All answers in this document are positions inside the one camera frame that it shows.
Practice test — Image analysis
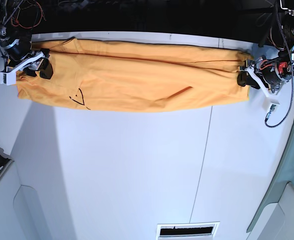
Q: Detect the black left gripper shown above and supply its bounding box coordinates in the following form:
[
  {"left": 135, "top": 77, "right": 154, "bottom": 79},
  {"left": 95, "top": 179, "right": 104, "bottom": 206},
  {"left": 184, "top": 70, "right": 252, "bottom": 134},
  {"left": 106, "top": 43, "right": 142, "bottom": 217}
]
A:
[{"left": 237, "top": 56, "right": 292, "bottom": 90}]

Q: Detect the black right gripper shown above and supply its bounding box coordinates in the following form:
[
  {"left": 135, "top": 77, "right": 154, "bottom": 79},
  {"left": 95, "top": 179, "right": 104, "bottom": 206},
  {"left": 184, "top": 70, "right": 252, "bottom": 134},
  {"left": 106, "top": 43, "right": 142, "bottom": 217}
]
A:
[{"left": 0, "top": 38, "right": 53, "bottom": 80}]

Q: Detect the yellow t-shirt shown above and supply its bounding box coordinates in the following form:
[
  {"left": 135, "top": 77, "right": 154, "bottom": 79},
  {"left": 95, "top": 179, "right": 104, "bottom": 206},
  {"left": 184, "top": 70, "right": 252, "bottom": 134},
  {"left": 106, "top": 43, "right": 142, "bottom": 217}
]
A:
[{"left": 16, "top": 38, "right": 251, "bottom": 113}]

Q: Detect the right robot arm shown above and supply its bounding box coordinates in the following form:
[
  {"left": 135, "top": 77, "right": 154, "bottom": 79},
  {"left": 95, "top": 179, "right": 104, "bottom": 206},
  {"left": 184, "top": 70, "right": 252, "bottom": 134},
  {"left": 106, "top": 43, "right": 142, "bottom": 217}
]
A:
[{"left": 0, "top": 0, "right": 53, "bottom": 86}]

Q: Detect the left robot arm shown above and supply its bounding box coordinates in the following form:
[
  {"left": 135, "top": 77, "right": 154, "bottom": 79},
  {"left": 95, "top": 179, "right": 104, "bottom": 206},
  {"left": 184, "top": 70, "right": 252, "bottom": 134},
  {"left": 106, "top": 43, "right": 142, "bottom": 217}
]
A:
[{"left": 237, "top": 0, "right": 294, "bottom": 94}]

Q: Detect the white vent grille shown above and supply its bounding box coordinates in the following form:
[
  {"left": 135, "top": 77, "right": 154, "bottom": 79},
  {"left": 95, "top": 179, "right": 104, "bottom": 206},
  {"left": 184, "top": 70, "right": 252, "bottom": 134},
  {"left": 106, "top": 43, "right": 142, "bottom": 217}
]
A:
[{"left": 156, "top": 221, "right": 220, "bottom": 240}]

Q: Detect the braided cable left arm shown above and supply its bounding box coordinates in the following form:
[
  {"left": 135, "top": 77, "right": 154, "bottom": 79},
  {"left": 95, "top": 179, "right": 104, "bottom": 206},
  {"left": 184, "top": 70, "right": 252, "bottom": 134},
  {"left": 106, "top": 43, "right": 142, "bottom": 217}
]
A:
[{"left": 264, "top": 0, "right": 294, "bottom": 130}]

